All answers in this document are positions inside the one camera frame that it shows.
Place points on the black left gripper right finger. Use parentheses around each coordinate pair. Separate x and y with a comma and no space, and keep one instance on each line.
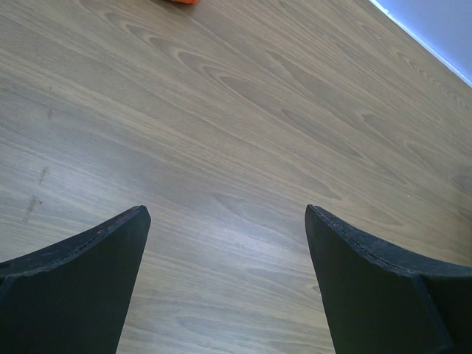
(381,298)

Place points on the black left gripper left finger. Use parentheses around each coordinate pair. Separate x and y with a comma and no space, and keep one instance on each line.
(73,296)

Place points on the folded orange t shirt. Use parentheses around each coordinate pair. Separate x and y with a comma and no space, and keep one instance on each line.
(179,3)

